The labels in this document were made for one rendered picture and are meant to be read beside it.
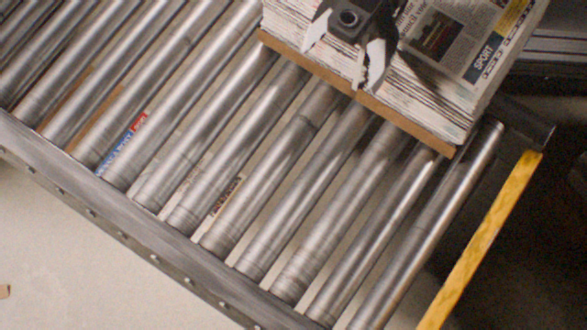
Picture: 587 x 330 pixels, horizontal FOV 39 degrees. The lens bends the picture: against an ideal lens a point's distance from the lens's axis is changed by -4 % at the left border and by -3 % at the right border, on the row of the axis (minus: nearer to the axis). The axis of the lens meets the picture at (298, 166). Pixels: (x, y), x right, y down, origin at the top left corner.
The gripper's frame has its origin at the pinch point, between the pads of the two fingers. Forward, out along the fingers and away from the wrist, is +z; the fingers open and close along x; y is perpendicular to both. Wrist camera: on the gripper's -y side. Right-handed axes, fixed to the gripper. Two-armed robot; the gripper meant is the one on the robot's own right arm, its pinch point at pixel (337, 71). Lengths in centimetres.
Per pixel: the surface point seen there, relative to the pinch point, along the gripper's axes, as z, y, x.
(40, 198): 99, 29, 65
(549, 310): 75, 71, -59
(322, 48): 5.6, 12.1, 6.5
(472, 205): 40, 44, -27
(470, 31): -9.8, 11.9, -12.4
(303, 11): -0.8, 8.0, 10.3
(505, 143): 13.8, 29.1, -25.4
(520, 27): -12.4, 16.3, -18.1
